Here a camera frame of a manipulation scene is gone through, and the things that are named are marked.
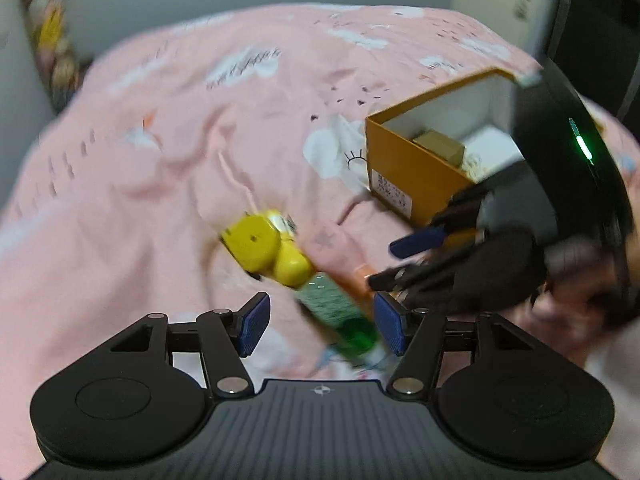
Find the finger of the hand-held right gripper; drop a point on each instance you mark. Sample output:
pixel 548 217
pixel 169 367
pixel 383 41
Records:
pixel 415 242
pixel 400 277

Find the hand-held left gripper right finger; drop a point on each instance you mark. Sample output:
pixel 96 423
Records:
pixel 390 322

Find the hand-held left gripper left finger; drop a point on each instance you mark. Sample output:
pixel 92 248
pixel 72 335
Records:
pixel 254 322

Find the green bottle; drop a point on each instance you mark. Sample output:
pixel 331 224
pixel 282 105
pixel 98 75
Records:
pixel 345 320

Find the yellow bottle with white label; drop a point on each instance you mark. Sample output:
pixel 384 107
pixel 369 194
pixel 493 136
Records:
pixel 292 267

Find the orange cardboard box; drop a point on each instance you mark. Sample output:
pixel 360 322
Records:
pixel 405 170

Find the yellow tape measure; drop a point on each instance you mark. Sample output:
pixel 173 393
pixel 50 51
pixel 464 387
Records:
pixel 252 242

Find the small gold box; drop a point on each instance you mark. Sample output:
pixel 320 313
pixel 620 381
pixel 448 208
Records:
pixel 440 146

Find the person's right hand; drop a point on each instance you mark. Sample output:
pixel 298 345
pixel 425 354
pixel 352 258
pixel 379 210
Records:
pixel 585 290

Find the dark furniture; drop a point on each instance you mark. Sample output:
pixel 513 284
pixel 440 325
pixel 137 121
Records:
pixel 610 35

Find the pink printed blanket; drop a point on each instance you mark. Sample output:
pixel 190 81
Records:
pixel 150 160

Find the clear tube of plush toys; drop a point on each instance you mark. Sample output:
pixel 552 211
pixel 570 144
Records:
pixel 50 35

